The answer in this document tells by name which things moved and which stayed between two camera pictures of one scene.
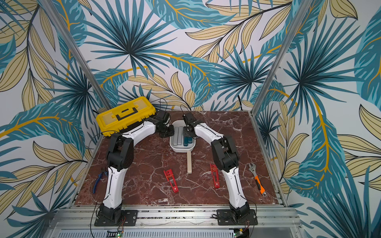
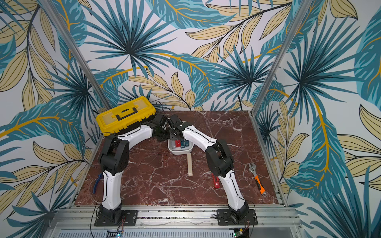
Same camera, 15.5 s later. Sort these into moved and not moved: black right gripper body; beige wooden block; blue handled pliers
Moved: black right gripper body
Not moved: blue handled pliers; beige wooden block
